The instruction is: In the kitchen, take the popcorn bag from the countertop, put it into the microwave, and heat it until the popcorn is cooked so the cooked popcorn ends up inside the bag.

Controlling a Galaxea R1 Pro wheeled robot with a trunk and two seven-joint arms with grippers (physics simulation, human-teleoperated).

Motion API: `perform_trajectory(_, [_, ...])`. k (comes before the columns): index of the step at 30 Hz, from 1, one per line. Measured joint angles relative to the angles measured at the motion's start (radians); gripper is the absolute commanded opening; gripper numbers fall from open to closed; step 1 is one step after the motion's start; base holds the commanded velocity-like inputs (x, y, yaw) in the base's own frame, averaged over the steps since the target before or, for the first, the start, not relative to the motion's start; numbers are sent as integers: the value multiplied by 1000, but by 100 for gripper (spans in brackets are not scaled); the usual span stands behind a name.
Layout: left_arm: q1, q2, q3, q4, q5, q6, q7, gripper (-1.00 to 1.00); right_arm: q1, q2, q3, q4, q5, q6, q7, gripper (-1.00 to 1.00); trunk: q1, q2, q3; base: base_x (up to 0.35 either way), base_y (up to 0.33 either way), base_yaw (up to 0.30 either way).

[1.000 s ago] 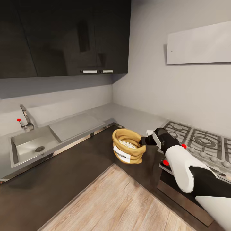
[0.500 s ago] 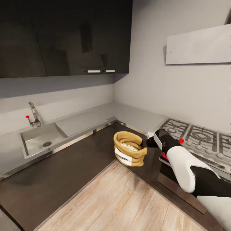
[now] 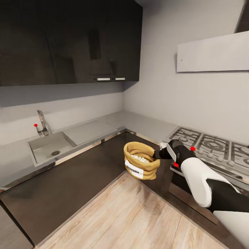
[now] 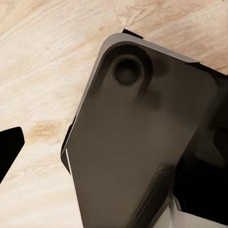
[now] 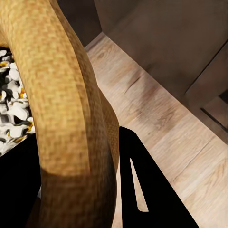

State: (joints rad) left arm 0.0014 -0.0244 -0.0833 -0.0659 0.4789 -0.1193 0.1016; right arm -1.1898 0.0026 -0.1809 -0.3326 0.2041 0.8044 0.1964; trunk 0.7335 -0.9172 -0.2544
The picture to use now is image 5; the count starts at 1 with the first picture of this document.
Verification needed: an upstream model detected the popcorn bag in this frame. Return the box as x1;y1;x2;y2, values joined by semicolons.
0;0;120;228

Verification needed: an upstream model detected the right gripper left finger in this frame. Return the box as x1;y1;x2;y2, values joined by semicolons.
0;133;41;228

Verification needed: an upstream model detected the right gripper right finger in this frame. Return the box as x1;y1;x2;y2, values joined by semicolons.
119;127;199;228

